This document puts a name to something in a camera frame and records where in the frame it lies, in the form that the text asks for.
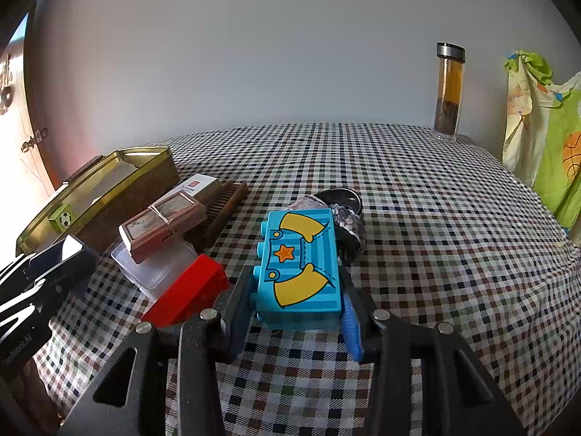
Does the checkered tablecloth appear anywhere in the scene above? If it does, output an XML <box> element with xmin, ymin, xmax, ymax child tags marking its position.
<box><xmin>34</xmin><ymin>122</ymin><xmax>581</xmax><ymax>436</ymax></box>

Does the translucent plastic container lid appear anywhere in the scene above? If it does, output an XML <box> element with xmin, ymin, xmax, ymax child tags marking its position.
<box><xmin>111</xmin><ymin>238</ymin><xmax>200</xmax><ymax>301</ymax></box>

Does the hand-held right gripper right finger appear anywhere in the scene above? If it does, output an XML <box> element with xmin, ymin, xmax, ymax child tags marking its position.
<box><xmin>338</xmin><ymin>268</ymin><xmax>527</xmax><ymax>436</ymax></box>

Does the red toy brick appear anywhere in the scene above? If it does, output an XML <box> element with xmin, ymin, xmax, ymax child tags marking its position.
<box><xmin>142</xmin><ymin>254</ymin><xmax>230</xmax><ymax>327</ymax></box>

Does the glass tea bottle metal lid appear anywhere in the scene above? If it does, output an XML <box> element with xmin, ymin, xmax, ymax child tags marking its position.
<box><xmin>433</xmin><ymin>42</ymin><xmax>465</xmax><ymax>142</ymax></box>

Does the green cartoon printed cloth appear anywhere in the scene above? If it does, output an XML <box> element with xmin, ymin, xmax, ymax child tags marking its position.
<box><xmin>501</xmin><ymin>49</ymin><xmax>581</xmax><ymax>232</ymax></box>

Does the pink rectangular case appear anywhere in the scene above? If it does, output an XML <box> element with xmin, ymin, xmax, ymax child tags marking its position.
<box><xmin>119</xmin><ymin>191</ymin><xmax>206</xmax><ymax>264</ymax></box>

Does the wooden door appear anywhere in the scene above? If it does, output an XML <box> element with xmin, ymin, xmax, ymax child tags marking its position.
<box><xmin>0</xmin><ymin>11</ymin><xmax>60</xmax><ymax>255</ymax></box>

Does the green block with soccer ball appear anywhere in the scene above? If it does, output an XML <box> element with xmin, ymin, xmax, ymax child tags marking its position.
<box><xmin>51</xmin><ymin>209</ymin><xmax>76</xmax><ymax>232</ymax></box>

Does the brass door handle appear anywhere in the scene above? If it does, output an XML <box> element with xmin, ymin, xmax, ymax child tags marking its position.
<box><xmin>20</xmin><ymin>128</ymin><xmax>50</xmax><ymax>152</ymax></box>

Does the white box with red label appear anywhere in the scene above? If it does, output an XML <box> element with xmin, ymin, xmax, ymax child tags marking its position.
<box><xmin>175</xmin><ymin>175</ymin><xmax>221</xmax><ymax>205</ymax></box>

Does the brown wooden comb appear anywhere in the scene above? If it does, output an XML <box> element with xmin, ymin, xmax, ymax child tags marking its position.
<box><xmin>188</xmin><ymin>181</ymin><xmax>249</xmax><ymax>250</ymax></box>

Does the gold tin box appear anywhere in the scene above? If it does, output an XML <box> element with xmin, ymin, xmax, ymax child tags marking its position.
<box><xmin>16</xmin><ymin>146</ymin><xmax>180</xmax><ymax>257</ymax></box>

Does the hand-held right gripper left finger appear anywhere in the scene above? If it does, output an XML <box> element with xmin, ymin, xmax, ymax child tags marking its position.
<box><xmin>59</xmin><ymin>264</ymin><xmax>256</xmax><ymax>436</ymax></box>

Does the dark flat rectangular bar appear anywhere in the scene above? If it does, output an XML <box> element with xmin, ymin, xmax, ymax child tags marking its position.
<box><xmin>68</xmin><ymin>154</ymin><xmax>107</xmax><ymax>182</ymax></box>

